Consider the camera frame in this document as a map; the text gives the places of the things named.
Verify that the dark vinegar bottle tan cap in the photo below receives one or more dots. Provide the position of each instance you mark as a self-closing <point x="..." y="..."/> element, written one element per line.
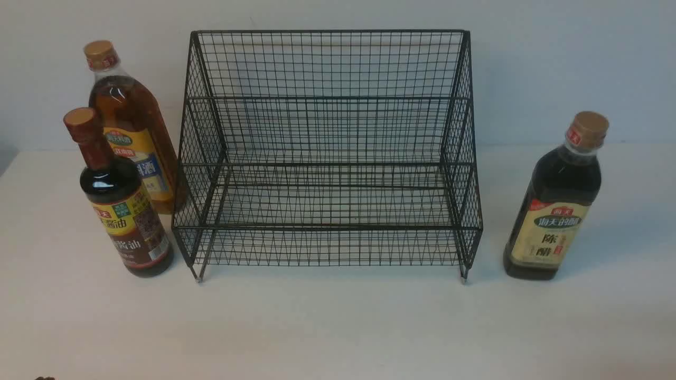
<point x="564" y="184"/>

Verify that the soy sauce bottle red cap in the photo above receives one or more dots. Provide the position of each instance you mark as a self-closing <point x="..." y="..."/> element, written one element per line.
<point x="116" y="193"/>

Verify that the amber cooking wine bottle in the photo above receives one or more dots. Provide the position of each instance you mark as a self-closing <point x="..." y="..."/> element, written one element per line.
<point x="134" y="125"/>

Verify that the black wire mesh shelf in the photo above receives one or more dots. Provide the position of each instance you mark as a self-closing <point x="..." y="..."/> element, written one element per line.
<point x="314" y="148"/>

